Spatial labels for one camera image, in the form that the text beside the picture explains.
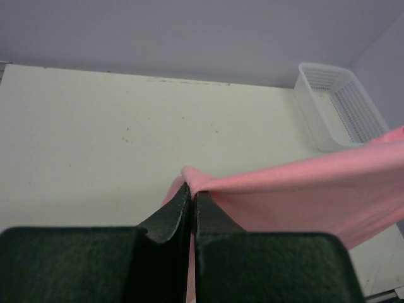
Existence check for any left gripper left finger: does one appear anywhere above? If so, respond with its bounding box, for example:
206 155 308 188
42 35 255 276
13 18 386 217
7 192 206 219
1 184 191 302

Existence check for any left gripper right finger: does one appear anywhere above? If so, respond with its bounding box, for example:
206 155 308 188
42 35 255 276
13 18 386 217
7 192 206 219
194 192 365 302

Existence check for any pink t shirt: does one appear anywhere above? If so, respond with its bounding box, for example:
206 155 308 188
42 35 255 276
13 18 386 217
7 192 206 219
161 125 404 303

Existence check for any white plastic basket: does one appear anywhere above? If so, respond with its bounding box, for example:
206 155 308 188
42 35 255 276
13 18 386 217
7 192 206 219
294 62 389 152

